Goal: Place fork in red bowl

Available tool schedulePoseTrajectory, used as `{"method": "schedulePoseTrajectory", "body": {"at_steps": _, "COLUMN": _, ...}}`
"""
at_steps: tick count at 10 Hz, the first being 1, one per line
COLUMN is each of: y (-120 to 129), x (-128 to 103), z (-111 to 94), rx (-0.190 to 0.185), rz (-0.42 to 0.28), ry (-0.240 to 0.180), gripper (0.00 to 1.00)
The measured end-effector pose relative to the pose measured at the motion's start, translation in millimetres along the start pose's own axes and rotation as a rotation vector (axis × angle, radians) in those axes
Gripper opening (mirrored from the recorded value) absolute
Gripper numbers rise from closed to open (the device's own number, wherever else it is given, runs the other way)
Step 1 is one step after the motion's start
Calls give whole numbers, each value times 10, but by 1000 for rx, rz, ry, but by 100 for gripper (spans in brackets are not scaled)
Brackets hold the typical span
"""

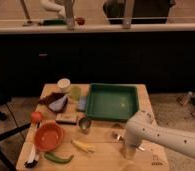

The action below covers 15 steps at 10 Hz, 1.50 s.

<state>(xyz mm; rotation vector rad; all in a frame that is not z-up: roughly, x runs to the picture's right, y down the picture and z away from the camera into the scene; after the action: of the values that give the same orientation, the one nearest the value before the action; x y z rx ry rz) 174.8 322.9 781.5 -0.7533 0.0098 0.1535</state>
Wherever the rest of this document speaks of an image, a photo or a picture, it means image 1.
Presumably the red bowl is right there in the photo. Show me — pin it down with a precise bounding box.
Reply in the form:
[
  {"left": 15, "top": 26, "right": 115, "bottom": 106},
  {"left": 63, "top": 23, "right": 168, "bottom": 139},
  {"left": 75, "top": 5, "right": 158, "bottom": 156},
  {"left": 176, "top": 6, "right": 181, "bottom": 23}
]
[{"left": 34, "top": 122, "right": 64, "bottom": 152}]

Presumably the wooden block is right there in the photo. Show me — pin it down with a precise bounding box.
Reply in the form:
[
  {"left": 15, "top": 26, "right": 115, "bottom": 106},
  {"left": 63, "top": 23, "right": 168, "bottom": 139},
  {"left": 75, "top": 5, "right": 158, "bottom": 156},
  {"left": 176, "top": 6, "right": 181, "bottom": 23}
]
[{"left": 56, "top": 114, "right": 77, "bottom": 124}]

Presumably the long white shelf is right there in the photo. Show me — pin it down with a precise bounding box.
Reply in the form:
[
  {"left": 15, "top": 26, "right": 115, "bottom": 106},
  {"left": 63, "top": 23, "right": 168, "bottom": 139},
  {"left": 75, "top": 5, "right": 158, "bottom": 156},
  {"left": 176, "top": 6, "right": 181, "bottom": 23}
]
[{"left": 0, "top": 20, "right": 195, "bottom": 35}]

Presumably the white round container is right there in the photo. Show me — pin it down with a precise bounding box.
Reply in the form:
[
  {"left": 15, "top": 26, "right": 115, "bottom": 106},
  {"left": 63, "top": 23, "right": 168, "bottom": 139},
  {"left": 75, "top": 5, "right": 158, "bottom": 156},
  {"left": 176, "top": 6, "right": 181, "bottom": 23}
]
[{"left": 57, "top": 78, "right": 71, "bottom": 93}]

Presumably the yellow banana toy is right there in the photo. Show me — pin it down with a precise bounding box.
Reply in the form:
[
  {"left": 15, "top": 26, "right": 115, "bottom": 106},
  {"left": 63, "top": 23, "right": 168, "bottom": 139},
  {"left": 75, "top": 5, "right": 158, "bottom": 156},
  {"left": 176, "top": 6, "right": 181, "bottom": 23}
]
[{"left": 71, "top": 140, "right": 95, "bottom": 153}]

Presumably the green pepper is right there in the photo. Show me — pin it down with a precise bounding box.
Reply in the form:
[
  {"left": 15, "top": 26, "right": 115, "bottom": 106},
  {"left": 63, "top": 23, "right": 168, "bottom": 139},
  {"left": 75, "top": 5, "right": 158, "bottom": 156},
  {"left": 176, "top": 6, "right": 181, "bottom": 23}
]
[{"left": 44, "top": 152, "right": 73, "bottom": 164}]

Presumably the dark red cloth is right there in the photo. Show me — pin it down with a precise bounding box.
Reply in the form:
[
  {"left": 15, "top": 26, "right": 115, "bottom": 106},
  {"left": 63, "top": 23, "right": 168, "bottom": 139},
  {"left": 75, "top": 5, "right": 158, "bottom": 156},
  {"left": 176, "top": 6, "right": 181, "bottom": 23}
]
[{"left": 38, "top": 92, "right": 64, "bottom": 105}]

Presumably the blue sponge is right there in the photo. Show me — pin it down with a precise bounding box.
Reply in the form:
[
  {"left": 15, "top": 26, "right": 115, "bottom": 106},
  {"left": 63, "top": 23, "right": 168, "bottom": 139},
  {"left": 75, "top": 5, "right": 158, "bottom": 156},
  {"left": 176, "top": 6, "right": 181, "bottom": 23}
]
[{"left": 77, "top": 96, "right": 87, "bottom": 111}]

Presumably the red tomato toy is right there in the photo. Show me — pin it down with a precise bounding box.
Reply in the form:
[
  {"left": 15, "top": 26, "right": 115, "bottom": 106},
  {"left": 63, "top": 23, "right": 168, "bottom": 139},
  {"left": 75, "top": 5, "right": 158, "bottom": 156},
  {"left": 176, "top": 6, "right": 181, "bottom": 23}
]
[{"left": 31, "top": 112, "right": 43, "bottom": 123}]

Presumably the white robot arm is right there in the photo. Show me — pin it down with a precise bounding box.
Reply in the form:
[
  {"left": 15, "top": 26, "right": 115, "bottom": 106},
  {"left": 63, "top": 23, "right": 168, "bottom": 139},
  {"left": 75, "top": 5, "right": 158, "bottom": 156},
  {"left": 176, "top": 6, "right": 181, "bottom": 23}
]
[{"left": 124, "top": 110, "right": 195, "bottom": 159}]

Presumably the green plastic tray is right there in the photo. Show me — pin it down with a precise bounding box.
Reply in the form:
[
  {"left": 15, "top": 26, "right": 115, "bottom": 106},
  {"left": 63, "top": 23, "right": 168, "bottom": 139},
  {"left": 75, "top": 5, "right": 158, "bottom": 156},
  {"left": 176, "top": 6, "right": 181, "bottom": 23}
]
[{"left": 85, "top": 83, "right": 139, "bottom": 122}]

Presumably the small metal cup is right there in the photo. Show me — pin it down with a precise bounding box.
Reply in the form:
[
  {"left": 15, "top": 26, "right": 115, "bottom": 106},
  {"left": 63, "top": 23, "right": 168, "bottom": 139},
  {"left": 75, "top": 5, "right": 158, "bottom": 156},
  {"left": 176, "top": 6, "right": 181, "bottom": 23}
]
[{"left": 78, "top": 117, "right": 92, "bottom": 134}]

